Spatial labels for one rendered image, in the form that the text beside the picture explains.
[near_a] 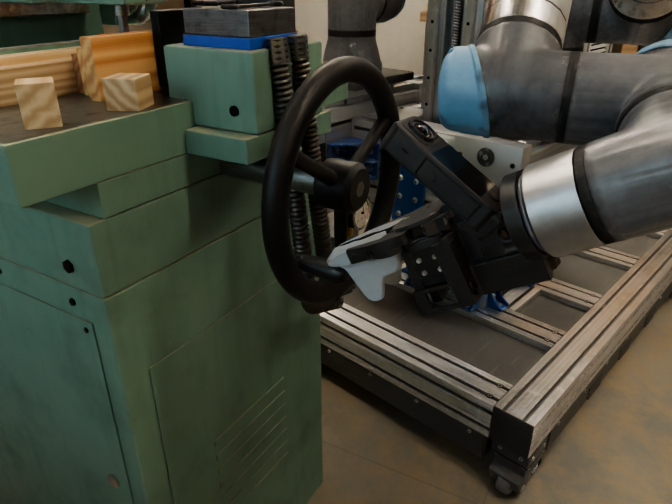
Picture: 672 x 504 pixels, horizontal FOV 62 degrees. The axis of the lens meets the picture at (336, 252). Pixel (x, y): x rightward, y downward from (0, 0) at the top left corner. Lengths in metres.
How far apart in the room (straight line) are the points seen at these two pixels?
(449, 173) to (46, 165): 0.37
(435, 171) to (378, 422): 1.11
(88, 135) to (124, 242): 0.13
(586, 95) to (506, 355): 1.01
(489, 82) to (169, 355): 0.51
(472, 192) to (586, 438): 1.20
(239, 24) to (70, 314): 0.39
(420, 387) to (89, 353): 0.82
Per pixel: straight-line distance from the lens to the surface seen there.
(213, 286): 0.80
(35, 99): 0.62
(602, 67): 0.50
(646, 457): 1.61
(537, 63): 0.50
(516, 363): 1.42
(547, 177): 0.43
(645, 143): 0.42
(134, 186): 0.66
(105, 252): 0.66
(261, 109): 0.65
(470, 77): 0.50
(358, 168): 0.65
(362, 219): 0.99
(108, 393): 0.77
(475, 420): 1.30
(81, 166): 0.62
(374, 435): 1.48
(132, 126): 0.65
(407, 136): 0.47
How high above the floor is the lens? 1.03
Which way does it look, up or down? 26 degrees down
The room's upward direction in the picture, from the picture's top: straight up
